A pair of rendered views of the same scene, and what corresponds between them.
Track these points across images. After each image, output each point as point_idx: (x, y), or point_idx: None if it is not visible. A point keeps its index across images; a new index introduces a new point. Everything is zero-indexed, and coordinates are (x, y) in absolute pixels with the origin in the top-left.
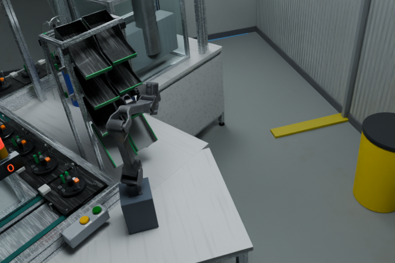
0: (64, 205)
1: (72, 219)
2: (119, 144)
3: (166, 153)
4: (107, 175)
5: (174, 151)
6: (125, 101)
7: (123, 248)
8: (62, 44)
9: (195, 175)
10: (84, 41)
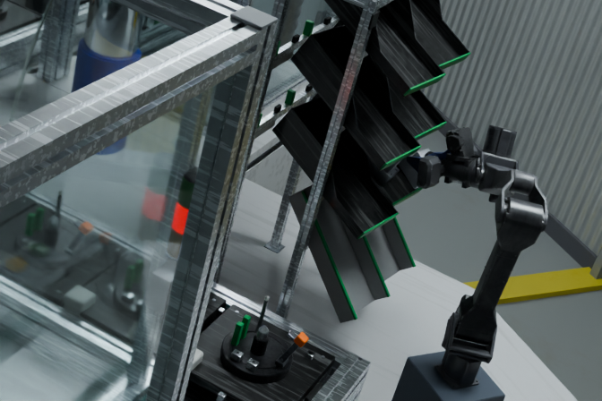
0: (262, 399)
1: None
2: (504, 257)
3: (396, 303)
4: (322, 337)
5: (411, 300)
6: (428, 160)
7: None
8: (376, 2)
9: (491, 362)
10: None
